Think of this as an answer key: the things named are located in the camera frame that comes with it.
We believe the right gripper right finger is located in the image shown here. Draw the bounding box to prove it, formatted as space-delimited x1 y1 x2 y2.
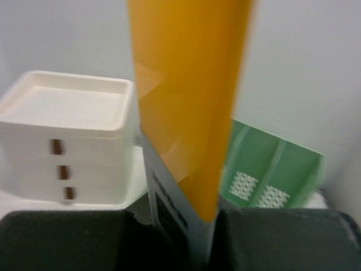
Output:
209 208 360 270

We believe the yellow plastic folder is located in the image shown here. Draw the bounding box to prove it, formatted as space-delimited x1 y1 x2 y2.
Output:
125 0 257 271

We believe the white drawer cabinet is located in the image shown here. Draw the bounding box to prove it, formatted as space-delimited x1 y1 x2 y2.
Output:
1 71 137 204

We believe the green file rack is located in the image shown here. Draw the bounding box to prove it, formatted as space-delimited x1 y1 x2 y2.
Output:
220 121 325 208

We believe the white top drawer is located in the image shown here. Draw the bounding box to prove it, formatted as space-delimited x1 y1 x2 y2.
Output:
50 139 64 155

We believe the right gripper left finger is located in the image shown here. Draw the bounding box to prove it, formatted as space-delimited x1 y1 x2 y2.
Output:
1 211 158 270

